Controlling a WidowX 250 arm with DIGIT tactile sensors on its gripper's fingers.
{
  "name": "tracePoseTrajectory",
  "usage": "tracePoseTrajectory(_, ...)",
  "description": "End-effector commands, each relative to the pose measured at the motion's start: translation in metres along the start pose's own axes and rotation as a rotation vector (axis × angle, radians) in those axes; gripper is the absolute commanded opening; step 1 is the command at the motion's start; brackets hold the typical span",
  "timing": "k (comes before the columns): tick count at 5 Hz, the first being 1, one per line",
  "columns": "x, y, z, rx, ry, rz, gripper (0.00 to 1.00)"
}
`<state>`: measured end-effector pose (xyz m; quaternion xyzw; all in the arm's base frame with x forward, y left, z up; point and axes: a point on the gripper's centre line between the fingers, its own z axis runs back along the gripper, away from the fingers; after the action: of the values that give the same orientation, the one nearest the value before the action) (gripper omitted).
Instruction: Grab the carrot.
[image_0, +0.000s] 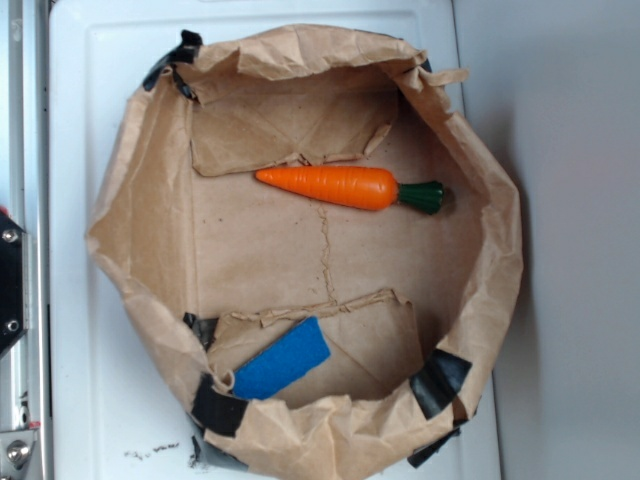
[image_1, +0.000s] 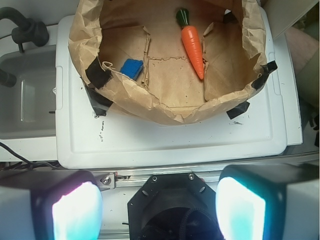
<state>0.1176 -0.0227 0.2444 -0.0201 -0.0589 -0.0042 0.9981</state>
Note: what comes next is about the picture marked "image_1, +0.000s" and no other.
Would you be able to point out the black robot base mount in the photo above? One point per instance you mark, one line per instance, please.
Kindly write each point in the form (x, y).
(178, 206)

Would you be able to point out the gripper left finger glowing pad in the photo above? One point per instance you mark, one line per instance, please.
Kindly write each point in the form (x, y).
(50, 205)

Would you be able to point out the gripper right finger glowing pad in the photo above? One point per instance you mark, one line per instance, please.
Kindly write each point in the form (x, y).
(269, 202)

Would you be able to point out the black tape piece base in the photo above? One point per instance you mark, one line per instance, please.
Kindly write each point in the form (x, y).
(99, 103)
(238, 110)

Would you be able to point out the black tape piece left rim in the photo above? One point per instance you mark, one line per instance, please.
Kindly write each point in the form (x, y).
(97, 76)

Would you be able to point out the black tape piece left base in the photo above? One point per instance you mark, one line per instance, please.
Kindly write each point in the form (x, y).
(99, 103)

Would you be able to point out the crumpled brown paper bag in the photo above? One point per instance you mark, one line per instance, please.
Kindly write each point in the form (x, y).
(168, 91)

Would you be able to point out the black tape piece rim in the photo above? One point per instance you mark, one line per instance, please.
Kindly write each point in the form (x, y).
(267, 69)
(97, 76)

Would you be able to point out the black faucet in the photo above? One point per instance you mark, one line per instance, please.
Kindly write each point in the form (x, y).
(26, 30)

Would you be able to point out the black tape piece right base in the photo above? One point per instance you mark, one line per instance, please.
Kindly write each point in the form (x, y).
(238, 110)

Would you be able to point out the blue sponge block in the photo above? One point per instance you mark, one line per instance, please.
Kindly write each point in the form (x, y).
(132, 68)

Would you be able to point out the black tape piece right rim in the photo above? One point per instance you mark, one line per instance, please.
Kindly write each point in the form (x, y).
(267, 69)

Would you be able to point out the orange toy carrot green top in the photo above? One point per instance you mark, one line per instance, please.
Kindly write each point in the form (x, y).
(191, 42)

